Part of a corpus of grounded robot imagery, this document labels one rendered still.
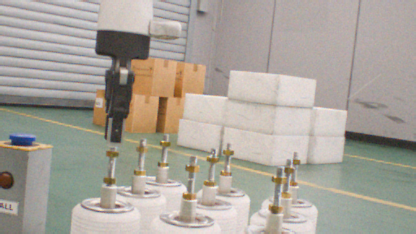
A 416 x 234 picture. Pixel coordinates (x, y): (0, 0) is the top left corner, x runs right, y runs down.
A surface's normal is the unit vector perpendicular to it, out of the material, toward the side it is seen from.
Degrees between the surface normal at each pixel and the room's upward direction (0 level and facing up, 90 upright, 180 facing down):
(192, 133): 90
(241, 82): 90
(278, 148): 90
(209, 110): 90
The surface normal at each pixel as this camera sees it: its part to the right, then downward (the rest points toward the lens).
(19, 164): -0.25, 0.04
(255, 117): -0.69, -0.03
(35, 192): 0.96, 0.12
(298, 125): 0.72, 0.12
